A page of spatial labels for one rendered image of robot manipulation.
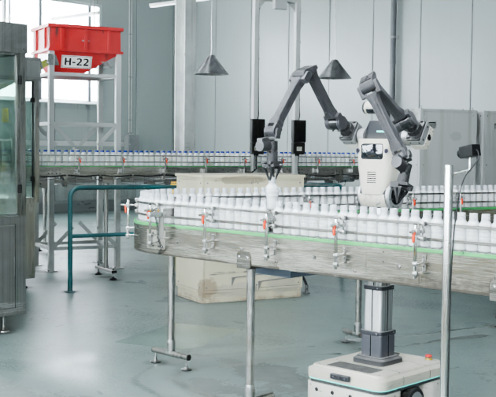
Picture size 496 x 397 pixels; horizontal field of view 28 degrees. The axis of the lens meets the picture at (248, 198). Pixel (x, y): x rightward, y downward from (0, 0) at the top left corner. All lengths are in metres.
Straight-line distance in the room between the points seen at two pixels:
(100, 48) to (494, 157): 4.68
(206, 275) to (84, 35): 3.68
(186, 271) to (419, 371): 4.29
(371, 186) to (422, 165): 5.54
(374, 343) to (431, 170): 5.69
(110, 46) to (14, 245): 4.43
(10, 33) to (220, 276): 3.03
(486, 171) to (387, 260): 6.99
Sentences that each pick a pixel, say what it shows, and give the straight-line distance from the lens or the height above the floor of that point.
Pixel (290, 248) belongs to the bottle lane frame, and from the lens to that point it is 4.98.
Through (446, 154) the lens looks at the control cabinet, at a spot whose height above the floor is 1.38.
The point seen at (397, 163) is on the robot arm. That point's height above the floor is 1.37.
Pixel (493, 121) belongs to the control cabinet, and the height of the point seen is 1.76.
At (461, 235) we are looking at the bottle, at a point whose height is 1.06.
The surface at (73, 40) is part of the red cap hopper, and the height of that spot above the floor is 2.62.
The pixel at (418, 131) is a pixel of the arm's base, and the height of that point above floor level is 1.53.
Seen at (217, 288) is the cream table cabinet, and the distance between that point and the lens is 9.17.
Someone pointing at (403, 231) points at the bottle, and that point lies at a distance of 4.59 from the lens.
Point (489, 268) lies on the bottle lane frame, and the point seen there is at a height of 0.94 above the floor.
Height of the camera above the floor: 1.44
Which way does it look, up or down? 3 degrees down
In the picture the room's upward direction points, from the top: 1 degrees clockwise
